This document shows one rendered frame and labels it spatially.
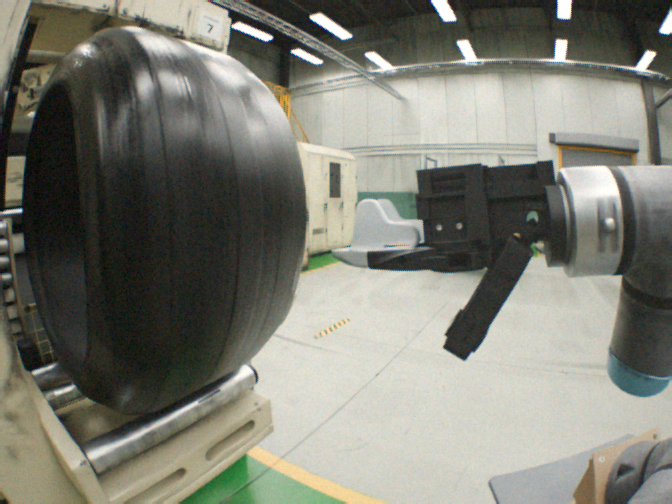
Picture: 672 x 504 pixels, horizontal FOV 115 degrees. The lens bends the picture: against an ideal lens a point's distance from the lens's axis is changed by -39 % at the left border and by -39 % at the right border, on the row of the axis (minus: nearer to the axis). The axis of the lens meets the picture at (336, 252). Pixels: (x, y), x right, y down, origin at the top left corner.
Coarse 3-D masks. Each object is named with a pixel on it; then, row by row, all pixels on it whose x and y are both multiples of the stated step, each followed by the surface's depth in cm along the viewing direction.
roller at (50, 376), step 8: (40, 368) 43; (48, 368) 44; (56, 368) 45; (40, 376) 41; (48, 376) 43; (56, 376) 44; (64, 376) 46; (40, 384) 41; (48, 384) 42; (56, 384) 44
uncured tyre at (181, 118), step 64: (64, 64) 29; (128, 64) 25; (192, 64) 31; (64, 128) 49; (128, 128) 24; (192, 128) 28; (256, 128) 36; (64, 192) 56; (128, 192) 24; (192, 192) 27; (256, 192) 35; (64, 256) 57; (128, 256) 25; (192, 256) 28; (256, 256) 36; (64, 320) 52; (128, 320) 26; (192, 320) 29; (256, 320) 40; (128, 384) 29; (192, 384) 36
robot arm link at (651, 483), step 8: (656, 472) 23; (664, 472) 21; (648, 480) 23; (656, 480) 21; (664, 480) 20; (640, 488) 24; (648, 488) 21; (656, 488) 20; (664, 488) 18; (640, 496) 21; (648, 496) 20; (656, 496) 18; (664, 496) 17
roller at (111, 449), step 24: (216, 384) 49; (240, 384) 52; (168, 408) 41; (192, 408) 43; (216, 408) 48; (120, 432) 33; (144, 432) 35; (168, 432) 38; (96, 456) 28; (120, 456) 31
